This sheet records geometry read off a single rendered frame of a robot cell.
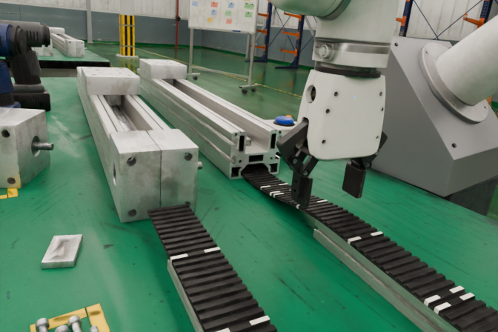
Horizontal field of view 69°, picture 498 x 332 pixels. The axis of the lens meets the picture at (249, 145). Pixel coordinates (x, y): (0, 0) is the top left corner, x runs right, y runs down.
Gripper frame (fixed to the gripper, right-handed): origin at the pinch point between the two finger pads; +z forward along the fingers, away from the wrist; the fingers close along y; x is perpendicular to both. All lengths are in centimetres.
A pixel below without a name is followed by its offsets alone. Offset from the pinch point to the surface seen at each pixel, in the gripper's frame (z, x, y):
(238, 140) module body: -1.0, 19.1, -3.8
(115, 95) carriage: -2, 53, -18
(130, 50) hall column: 63, 1033, 156
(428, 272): 2.6, -14.7, 1.4
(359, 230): 2.4, -6.3, 0.1
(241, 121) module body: -1.1, 30.1, 2.3
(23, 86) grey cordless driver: -1, 72, -37
